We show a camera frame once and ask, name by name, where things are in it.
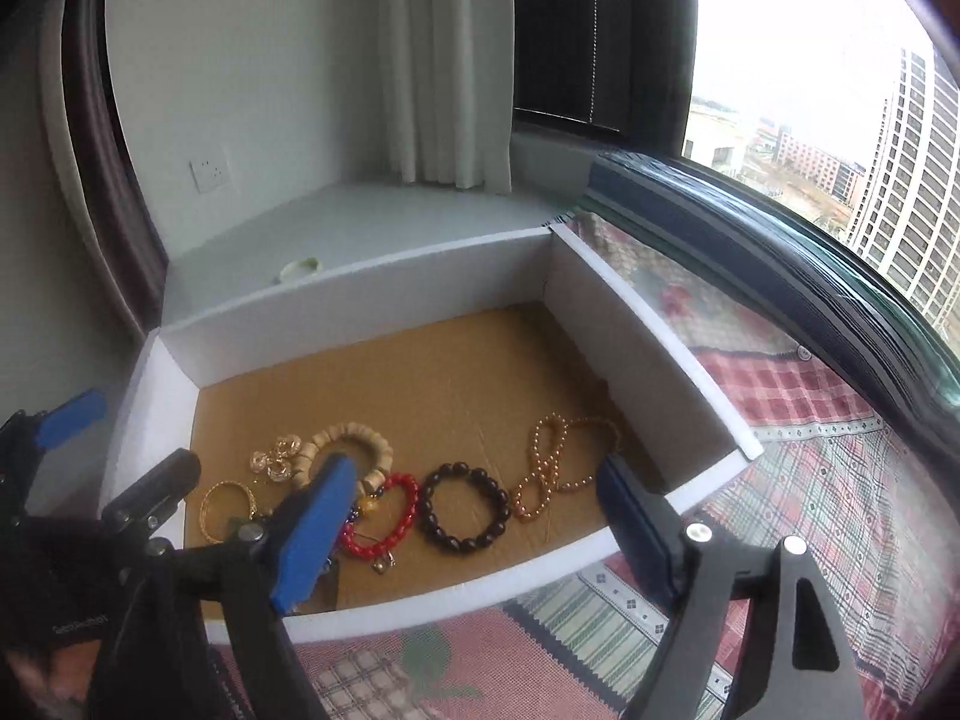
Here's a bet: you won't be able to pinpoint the white curtain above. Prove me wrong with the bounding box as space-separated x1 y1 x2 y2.
379 0 518 192

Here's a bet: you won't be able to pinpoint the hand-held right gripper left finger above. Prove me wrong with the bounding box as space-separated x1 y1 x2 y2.
150 452 359 720

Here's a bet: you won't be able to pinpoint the dark window blind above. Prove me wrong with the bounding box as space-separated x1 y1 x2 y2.
514 0 702 143

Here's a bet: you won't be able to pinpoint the beige wooden bead bracelet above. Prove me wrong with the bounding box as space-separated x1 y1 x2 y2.
296 421 395 496

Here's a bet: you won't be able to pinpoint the low-rise buildings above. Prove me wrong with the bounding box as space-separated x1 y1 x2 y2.
686 101 871 207

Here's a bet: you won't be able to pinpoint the dark window sill rail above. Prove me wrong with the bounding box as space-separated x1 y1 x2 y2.
577 142 960 428

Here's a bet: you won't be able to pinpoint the white wall socket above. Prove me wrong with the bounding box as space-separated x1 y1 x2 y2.
189 152 232 192

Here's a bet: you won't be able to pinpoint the gold twisted bangle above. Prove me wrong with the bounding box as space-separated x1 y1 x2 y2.
199 480 260 545

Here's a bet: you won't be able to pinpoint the tall high-rise building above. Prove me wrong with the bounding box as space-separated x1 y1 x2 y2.
847 45 960 323

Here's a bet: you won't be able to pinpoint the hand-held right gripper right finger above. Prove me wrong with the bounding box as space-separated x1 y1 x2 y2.
598 454 867 720

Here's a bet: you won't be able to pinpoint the orange pearl necklace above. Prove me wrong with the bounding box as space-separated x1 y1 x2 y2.
510 412 623 522

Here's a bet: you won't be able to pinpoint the dark brown curtain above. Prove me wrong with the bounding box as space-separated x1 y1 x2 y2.
64 0 170 338

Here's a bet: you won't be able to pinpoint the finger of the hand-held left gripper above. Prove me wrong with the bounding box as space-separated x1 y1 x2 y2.
101 450 202 541
0 388 108 524

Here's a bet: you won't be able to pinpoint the brown wooden bead bracelet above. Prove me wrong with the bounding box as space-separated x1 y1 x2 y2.
416 463 511 552

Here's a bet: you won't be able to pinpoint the white box with cardboard bottom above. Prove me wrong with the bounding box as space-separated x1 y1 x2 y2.
97 223 766 646

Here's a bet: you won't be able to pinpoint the person's left hand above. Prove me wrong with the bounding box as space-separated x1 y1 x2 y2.
0 637 106 720

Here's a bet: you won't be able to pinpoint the patchwork plaid blanket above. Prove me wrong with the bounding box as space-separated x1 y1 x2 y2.
202 210 960 720

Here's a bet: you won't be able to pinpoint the red bead bracelet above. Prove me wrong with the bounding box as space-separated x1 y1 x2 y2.
341 472 421 560

